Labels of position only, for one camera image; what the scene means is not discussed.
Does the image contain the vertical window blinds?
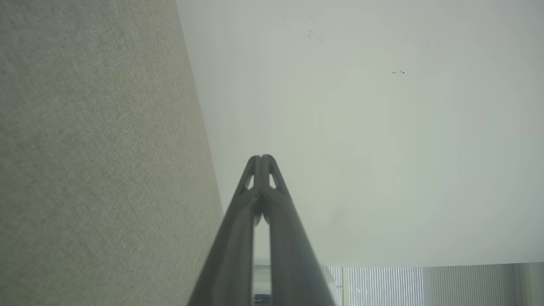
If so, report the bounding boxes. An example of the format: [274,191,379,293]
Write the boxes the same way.
[325,263,544,306]

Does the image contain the grey fabric sofa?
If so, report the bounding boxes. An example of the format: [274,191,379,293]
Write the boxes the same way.
[0,0,225,306]

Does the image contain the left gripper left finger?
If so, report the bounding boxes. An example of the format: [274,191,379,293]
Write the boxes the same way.
[187,155,262,306]

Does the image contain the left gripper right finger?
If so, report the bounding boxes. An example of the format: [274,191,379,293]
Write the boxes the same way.
[262,154,337,306]

